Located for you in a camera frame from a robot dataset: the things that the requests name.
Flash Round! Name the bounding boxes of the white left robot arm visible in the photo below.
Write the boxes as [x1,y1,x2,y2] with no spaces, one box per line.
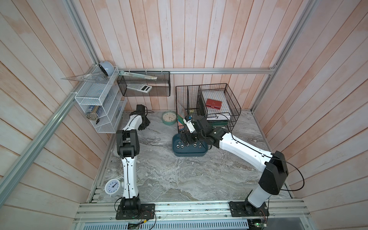
[116,114,143,220]

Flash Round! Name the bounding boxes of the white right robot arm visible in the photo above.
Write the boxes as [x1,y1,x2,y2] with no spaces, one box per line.
[180,127,300,218]

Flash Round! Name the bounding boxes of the teal plastic storage box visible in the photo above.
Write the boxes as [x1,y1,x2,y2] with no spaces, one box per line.
[172,134,209,157]

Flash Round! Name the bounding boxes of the green round clock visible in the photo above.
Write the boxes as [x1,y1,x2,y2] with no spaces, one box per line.
[162,111,177,126]

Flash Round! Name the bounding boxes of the colourful paper folders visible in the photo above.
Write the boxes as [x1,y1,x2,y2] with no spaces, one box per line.
[177,103,186,131]

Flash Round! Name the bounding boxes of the white calculator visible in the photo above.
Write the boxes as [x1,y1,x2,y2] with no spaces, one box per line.
[127,84,152,94]

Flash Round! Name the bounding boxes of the grey round speaker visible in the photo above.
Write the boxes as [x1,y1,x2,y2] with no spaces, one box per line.
[99,61,115,77]

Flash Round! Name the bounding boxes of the clear triangle ruler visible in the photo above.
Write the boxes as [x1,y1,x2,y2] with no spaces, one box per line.
[62,72,109,84]

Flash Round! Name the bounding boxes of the white alarm clock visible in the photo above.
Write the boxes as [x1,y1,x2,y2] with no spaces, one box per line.
[104,177,124,196]

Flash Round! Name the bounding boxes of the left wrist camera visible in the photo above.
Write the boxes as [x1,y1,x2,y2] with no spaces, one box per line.
[134,104,148,116]

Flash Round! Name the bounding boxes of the black wire desk organizer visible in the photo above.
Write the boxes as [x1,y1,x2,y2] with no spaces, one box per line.
[175,83,241,133]

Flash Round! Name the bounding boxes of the black wire wall basket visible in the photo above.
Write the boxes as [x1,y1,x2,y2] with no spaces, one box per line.
[117,71,171,97]

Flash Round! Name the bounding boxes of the white wire mesh shelf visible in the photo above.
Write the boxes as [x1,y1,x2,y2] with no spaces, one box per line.
[75,67,127,134]

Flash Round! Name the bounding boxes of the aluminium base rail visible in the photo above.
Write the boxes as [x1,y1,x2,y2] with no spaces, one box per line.
[72,199,316,230]

